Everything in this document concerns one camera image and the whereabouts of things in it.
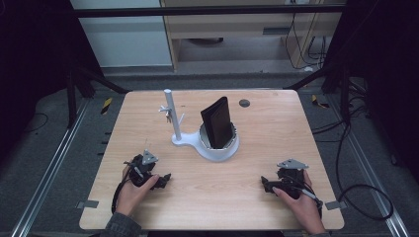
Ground white cabinet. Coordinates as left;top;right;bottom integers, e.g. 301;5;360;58
69;0;173;68

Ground yellow black striped tape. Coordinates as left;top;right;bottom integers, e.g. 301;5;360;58
311;94;330;109
100;97;114;116

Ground person's right hand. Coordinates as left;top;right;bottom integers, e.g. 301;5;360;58
272;170;327;235

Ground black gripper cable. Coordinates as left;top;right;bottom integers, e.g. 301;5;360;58
297;186;324;219
111;176;132;215

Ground grey tape strip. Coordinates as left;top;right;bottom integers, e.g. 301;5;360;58
76;199;100;209
324;199;348;211

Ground black horizontal bar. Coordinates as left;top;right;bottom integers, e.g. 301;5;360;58
70;4;348;19

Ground black hanging cables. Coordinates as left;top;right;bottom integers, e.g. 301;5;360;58
284;12;328;71

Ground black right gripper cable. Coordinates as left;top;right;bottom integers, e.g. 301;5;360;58
297;186;324;219

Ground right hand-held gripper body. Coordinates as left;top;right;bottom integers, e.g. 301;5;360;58
271;158;318;200

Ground black tablet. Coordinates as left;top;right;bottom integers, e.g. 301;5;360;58
200;96;235;150

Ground white bowl with jagged rim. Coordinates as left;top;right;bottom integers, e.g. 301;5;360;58
198;121;239;152

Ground light wooden desk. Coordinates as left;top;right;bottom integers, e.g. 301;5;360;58
160;0;348;72

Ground aluminium floor rail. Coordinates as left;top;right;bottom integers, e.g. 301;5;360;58
9;98;92;237
325;94;411;237

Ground black looped floor cable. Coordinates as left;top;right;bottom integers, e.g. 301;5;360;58
335;121;395;221

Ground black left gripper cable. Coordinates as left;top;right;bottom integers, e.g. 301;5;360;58
111;176;132;215

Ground thin black floor cable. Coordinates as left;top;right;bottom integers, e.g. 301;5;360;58
22;112;49;134

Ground black metal stand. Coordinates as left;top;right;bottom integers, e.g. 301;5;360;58
63;64;131;129
283;63;352;123

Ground person's left hand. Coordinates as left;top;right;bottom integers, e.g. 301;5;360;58
115;165;161;217

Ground white key stand with tray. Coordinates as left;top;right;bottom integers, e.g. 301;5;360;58
158;88;241;163

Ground dark curtain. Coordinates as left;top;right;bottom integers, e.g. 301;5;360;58
324;0;419;184
0;0;104;157

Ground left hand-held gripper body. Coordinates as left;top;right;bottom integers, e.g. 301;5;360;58
124;149;161;190

